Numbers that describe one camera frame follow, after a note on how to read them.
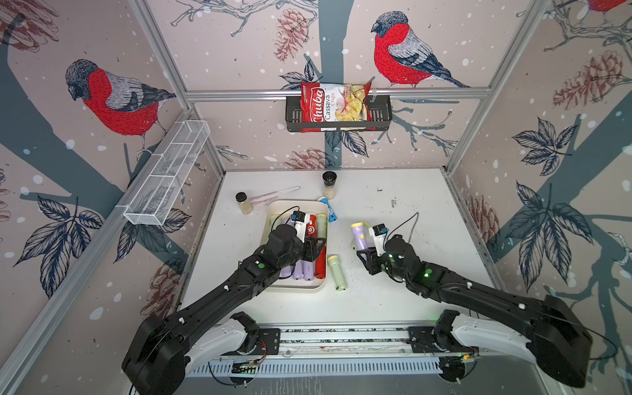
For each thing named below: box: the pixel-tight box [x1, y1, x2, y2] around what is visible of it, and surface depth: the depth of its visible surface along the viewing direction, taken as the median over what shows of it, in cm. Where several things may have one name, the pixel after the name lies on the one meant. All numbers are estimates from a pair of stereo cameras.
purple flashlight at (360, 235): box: [350, 221, 371, 251], surface depth 82 cm
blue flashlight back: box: [318, 197, 338, 224], surface depth 105 cm
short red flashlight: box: [306, 213, 317, 238], surface depth 98 cm
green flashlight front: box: [326, 254, 348, 291], surface depth 88 cm
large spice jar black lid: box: [322, 171, 338, 200], surface depth 106 cm
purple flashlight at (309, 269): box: [302, 260, 316, 282], surface depth 87 cm
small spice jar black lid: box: [235, 191, 253, 216], surface depth 102 cm
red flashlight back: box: [314, 246, 327, 279], surface depth 87 cm
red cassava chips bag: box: [300, 82, 376, 134], surface depth 89 cm
